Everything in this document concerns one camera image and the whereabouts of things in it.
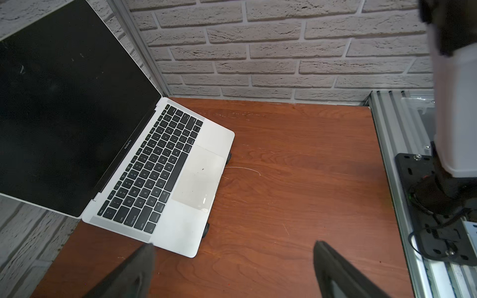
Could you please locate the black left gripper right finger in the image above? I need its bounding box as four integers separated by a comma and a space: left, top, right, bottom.
313, 241, 389, 298

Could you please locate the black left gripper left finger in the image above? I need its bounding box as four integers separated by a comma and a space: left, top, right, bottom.
84, 243, 155, 298

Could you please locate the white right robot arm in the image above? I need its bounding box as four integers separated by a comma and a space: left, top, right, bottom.
305, 1, 477, 298

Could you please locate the aluminium frame rail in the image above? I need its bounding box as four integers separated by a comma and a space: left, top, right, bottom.
368, 90, 477, 298

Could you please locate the silver laptop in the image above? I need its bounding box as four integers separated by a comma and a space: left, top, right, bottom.
1, 1, 235, 258

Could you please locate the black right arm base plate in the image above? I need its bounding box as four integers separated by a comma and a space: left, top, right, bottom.
395, 153, 477, 266

